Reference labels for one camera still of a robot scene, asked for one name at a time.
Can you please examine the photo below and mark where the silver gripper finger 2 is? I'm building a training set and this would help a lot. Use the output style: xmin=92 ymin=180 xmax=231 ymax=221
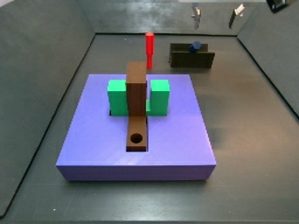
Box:
xmin=228 ymin=3 xmax=245 ymax=27
xmin=191 ymin=3 xmax=201 ymax=30

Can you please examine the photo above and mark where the blue hexagonal peg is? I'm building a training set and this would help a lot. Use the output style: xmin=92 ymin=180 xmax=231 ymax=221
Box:
xmin=189 ymin=41 xmax=201 ymax=53

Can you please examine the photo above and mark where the black U-shaped fixture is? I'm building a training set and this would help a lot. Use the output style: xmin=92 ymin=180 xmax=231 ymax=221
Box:
xmin=168 ymin=43 xmax=215 ymax=69

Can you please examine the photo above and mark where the red hexagonal peg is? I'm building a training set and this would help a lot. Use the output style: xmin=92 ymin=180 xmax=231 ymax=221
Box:
xmin=144 ymin=32 xmax=155 ymax=70

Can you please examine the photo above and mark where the green U-shaped block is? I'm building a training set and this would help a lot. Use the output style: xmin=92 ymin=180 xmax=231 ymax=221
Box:
xmin=106 ymin=80 xmax=171 ymax=116

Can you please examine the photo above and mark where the purple base block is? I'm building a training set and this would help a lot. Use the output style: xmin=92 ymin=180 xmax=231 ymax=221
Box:
xmin=56 ymin=74 xmax=216 ymax=181

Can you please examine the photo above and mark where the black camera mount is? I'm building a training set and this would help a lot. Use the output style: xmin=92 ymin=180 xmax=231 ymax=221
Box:
xmin=265 ymin=0 xmax=288 ymax=13

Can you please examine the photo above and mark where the brown L-shaped bracket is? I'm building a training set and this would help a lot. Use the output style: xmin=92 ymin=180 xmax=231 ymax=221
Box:
xmin=125 ymin=62 xmax=147 ymax=152

